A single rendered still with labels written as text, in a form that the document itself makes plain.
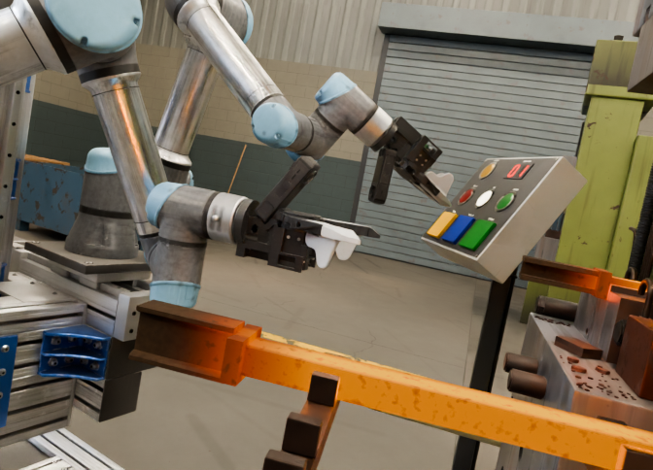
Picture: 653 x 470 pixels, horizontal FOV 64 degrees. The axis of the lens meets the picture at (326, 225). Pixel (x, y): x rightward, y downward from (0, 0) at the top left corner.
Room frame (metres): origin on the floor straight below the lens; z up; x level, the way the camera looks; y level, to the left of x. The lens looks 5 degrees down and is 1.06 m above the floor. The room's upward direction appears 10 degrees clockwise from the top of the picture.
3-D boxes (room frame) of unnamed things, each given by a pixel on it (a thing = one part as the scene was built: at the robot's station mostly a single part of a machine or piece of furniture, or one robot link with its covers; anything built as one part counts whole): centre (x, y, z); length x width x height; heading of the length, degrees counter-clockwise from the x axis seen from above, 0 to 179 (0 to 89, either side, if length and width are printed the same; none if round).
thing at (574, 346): (0.62, -0.32, 0.92); 0.04 x 0.03 x 0.01; 18
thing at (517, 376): (0.61, -0.27, 0.87); 0.04 x 0.03 x 0.03; 75
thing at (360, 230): (0.82, -0.04, 0.97); 0.09 x 0.03 x 0.06; 111
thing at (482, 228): (1.14, -0.33, 1.01); 0.07 x 0.05 x 0.07; 10
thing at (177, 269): (0.84, 0.23, 0.88); 0.11 x 0.08 x 0.11; 25
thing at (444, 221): (1.34, -0.29, 1.01); 0.07 x 0.05 x 0.07; 10
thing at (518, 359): (0.68, -0.29, 0.87); 0.04 x 0.03 x 0.03; 75
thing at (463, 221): (1.24, -0.31, 1.01); 0.07 x 0.05 x 0.07; 10
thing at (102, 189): (1.16, 0.48, 0.98); 0.13 x 0.12 x 0.14; 155
